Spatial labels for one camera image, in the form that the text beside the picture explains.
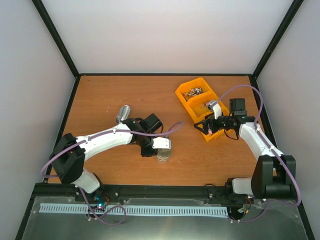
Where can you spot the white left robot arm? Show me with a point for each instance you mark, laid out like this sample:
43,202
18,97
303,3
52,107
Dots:
71,152

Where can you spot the yellow star candy bin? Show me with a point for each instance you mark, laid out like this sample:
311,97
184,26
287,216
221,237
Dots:
212,135

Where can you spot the clear glass jar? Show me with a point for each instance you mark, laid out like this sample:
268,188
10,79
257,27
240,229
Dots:
160,159

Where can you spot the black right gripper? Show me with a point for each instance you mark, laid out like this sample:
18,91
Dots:
206,126

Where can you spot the pile of popsicle candies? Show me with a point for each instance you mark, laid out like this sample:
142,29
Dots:
206,106

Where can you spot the silver metal scoop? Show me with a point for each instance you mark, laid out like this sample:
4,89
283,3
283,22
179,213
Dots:
123,114

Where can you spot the light blue cable duct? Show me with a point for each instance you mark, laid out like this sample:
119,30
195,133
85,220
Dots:
141,210

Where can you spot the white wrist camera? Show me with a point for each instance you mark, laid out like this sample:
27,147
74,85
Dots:
161,143
214,107

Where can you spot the black aluminium frame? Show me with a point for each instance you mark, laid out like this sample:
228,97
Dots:
44,189

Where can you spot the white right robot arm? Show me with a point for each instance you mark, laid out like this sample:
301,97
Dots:
274,172

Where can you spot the gold jar lid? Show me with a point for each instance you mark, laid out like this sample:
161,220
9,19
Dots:
164,152

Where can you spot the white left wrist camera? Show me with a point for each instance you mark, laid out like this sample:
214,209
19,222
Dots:
161,143

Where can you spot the pile of lollipops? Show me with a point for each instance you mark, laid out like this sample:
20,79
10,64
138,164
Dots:
193,92

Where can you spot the yellow popsicle candy bin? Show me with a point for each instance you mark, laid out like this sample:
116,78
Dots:
196,105

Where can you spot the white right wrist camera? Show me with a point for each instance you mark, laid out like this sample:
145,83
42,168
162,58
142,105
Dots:
214,107

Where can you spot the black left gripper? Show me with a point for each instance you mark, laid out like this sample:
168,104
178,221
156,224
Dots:
145,153

